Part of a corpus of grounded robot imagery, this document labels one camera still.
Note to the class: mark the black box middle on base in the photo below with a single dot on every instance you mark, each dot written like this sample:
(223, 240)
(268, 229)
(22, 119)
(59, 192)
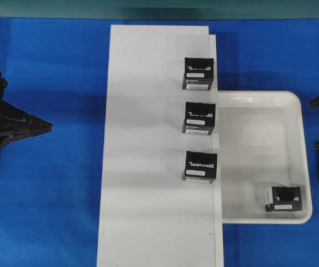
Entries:
(200, 118)

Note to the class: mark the black box in tray corner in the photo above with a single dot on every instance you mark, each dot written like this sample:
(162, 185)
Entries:
(283, 199)

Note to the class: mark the blue table cloth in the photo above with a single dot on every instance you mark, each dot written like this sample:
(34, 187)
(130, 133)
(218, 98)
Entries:
(50, 184)

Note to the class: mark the black box from tray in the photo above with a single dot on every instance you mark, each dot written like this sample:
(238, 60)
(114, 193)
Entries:
(200, 167)

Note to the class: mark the white plastic tray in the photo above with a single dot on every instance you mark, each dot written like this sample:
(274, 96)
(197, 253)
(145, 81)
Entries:
(262, 144)

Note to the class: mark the black box on base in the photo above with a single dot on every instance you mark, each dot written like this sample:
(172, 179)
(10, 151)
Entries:
(200, 118)
(198, 74)

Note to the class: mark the black box far on base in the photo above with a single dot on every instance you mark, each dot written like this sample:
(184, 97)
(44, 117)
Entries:
(198, 74)

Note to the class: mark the white base board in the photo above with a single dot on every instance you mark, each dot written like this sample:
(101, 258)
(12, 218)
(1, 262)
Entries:
(149, 215)

